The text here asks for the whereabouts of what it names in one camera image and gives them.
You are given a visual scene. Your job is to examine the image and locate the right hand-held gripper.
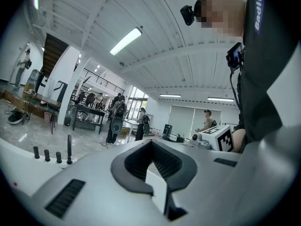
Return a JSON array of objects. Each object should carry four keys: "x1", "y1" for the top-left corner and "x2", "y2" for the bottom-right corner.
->
[{"x1": 190, "y1": 125, "x2": 235, "y2": 152}]

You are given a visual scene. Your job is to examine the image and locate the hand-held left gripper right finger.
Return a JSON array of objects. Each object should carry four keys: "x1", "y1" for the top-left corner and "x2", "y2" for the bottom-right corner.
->
[{"x1": 152, "y1": 139, "x2": 243, "y2": 226}]

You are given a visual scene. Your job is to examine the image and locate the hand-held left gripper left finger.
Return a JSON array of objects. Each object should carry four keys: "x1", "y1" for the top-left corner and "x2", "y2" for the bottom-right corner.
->
[{"x1": 30, "y1": 139, "x2": 170, "y2": 226}]

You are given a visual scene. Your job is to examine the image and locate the person's right forearm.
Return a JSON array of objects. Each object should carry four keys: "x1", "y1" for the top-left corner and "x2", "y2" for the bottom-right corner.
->
[{"x1": 231, "y1": 129, "x2": 247, "y2": 153}]

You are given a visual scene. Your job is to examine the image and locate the black speaker cabinet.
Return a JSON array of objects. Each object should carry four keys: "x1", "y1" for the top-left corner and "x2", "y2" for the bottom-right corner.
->
[{"x1": 162, "y1": 123, "x2": 174, "y2": 137}]

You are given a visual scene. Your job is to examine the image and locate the white table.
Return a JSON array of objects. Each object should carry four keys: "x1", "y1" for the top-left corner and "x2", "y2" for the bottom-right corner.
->
[{"x1": 122, "y1": 118, "x2": 141, "y2": 141}]

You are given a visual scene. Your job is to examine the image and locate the black shelf table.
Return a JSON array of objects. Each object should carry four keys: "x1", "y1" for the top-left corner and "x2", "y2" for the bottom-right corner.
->
[{"x1": 72, "y1": 103, "x2": 107, "y2": 135}]

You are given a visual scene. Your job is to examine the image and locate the person's black shirt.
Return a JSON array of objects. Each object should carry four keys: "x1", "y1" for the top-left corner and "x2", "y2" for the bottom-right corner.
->
[{"x1": 234, "y1": 0, "x2": 301, "y2": 148}]

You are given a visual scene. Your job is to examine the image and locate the black office chair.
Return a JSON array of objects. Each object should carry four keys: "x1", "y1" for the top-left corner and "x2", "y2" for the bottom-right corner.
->
[{"x1": 85, "y1": 92, "x2": 96, "y2": 106}]

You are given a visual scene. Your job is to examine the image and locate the black chest-mounted device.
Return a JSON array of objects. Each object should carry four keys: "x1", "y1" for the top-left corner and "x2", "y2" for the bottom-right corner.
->
[{"x1": 225, "y1": 41, "x2": 246, "y2": 68}]

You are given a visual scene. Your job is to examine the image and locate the wooden table with black legs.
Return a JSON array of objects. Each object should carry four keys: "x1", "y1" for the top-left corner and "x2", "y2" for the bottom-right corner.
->
[{"x1": 23, "y1": 90, "x2": 62, "y2": 134}]

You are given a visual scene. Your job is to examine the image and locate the black mezzanine railing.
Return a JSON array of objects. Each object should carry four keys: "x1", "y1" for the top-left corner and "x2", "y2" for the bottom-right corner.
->
[{"x1": 80, "y1": 67, "x2": 126, "y2": 94}]

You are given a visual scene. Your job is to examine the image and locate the black and white shell pack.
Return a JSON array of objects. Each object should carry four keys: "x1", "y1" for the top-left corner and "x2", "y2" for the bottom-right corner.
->
[{"x1": 7, "y1": 111, "x2": 24, "y2": 125}]

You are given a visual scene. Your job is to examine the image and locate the white printed appliance box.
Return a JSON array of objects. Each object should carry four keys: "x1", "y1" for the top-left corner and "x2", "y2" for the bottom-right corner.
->
[{"x1": 37, "y1": 75, "x2": 49, "y2": 96}]

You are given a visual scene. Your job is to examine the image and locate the wooden platform steps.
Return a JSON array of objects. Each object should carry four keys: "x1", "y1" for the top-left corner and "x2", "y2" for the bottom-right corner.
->
[{"x1": 0, "y1": 89, "x2": 62, "y2": 117}]

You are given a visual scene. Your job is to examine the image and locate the grey water dispenser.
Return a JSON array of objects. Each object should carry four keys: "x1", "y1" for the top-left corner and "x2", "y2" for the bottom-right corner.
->
[{"x1": 26, "y1": 69, "x2": 45, "y2": 92}]

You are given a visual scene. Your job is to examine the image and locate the dark wooden staircase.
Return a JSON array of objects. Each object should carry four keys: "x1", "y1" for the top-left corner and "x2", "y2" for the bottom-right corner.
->
[{"x1": 39, "y1": 32, "x2": 69, "y2": 78}]

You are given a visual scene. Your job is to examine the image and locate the person's head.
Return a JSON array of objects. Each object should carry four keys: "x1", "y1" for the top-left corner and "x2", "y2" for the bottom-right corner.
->
[{"x1": 194, "y1": 0, "x2": 249, "y2": 39}]

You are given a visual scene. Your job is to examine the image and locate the low wall cabinet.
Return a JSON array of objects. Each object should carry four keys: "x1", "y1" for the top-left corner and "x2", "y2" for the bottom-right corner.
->
[{"x1": 162, "y1": 133, "x2": 192, "y2": 144}]

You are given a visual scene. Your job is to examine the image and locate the black chest device cable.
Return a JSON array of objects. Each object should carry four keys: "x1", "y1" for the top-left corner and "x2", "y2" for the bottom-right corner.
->
[{"x1": 229, "y1": 66, "x2": 243, "y2": 112}]

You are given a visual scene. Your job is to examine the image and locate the glass window wall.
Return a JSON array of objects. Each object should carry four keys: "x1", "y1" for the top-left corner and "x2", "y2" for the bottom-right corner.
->
[{"x1": 126, "y1": 85, "x2": 149, "y2": 120}]

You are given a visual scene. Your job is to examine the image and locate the black head-worn camera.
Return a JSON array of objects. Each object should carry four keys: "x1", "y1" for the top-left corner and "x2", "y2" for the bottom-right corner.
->
[{"x1": 180, "y1": 5, "x2": 197, "y2": 26}]

